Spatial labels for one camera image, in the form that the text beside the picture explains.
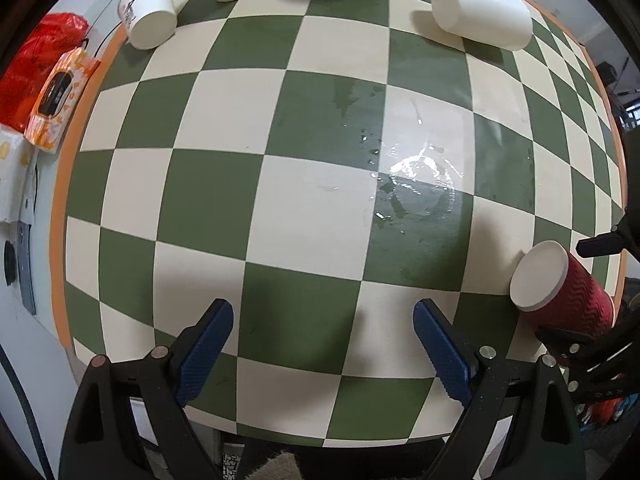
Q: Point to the red ripple paper cup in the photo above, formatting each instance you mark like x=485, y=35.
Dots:
x=560, y=285

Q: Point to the green checkered tablecloth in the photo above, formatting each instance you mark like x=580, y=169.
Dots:
x=300, y=170

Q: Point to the orange wet wipes packet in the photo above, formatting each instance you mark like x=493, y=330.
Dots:
x=57, y=100

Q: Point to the plain white cup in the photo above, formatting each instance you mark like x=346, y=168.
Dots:
x=480, y=12

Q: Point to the red plastic bag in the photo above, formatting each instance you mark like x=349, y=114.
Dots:
x=35, y=65

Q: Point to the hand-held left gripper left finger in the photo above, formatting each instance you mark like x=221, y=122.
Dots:
x=205, y=355

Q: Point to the grey metal bracket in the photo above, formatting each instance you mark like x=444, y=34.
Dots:
x=25, y=270

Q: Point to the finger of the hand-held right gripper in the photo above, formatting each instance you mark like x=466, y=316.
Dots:
x=575, y=347
x=600, y=245

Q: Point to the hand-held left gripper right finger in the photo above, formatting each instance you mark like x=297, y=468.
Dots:
x=442, y=355

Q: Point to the white printed paper cup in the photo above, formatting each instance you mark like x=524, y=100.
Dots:
x=147, y=15

